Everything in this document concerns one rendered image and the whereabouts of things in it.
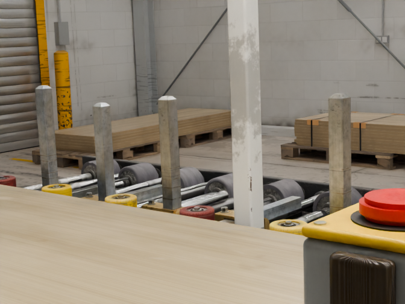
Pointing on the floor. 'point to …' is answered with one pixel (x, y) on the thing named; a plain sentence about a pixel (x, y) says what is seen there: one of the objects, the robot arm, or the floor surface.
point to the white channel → (245, 112)
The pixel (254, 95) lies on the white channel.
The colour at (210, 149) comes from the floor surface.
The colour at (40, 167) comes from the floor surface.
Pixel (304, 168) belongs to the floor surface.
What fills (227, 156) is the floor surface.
